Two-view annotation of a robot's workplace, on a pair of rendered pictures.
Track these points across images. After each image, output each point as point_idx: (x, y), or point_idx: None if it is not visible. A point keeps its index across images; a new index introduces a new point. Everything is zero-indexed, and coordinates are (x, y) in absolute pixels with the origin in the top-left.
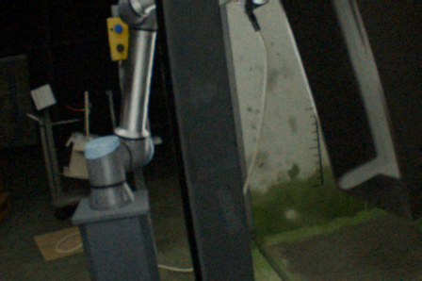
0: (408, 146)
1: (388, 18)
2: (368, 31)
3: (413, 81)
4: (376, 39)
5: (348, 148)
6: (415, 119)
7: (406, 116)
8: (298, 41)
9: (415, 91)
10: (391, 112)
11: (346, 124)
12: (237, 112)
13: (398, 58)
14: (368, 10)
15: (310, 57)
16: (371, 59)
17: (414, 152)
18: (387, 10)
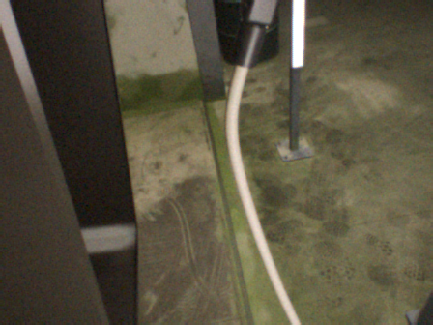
0: (114, 175)
1: (54, 22)
2: (103, 33)
3: (66, 117)
4: (97, 46)
5: None
6: (87, 156)
7: (101, 148)
8: (33, 218)
9: (69, 130)
10: (121, 136)
11: None
12: None
13: (72, 84)
14: (86, 1)
15: (18, 276)
16: (115, 74)
17: (107, 183)
18: (48, 10)
